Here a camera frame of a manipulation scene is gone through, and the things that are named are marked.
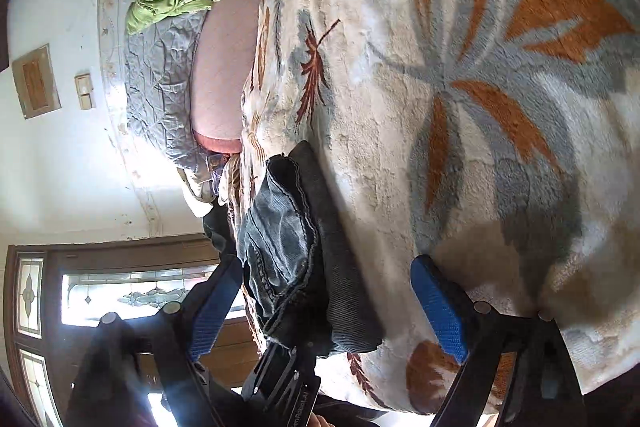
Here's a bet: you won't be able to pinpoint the wooden door with stained glass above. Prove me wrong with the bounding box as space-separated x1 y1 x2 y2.
2 234 261 427

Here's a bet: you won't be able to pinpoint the beige wall panel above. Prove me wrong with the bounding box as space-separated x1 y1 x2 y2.
12 44 62 118

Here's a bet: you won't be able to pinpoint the grey quilted bedspread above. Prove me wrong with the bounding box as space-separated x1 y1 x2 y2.
122 9 211 170

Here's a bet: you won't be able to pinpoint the cream leaf-print fleece blanket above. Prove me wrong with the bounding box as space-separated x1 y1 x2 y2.
240 0 640 413

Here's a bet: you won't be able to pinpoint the white cloth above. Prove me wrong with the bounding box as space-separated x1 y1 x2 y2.
179 166 223 214

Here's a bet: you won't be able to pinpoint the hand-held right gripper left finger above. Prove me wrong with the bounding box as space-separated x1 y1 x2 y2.
60 256 244 427

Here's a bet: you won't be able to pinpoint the blue-grey denim pants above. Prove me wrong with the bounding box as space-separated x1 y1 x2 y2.
237 141 386 355

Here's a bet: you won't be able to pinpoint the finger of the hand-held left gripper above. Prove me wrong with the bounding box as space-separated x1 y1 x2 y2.
240 341 321 403

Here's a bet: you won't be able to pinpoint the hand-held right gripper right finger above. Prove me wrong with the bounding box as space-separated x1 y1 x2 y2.
410 254 586 427

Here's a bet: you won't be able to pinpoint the black garment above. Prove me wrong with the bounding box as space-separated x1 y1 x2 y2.
202 202 242 258

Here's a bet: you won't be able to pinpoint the beige wall light switch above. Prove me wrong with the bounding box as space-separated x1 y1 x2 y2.
75 74 97 109

